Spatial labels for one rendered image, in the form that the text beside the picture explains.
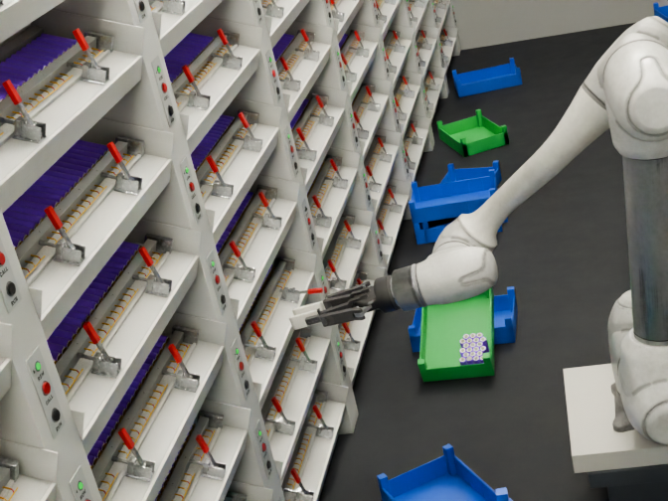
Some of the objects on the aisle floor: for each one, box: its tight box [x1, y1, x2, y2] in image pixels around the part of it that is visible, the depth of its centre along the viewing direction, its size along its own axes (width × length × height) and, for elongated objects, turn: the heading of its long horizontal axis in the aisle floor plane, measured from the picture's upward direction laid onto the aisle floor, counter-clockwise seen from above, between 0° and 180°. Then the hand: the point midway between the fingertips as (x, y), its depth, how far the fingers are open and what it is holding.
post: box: [0, 209, 102, 501], centre depth 169 cm, size 20×9×170 cm, turn 105°
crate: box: [418, 287, 495, 382], centre depth 341 cm, size 30×20×8 cm
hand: (307, 315), depth 256 cm, fingers open, 3 cm apart
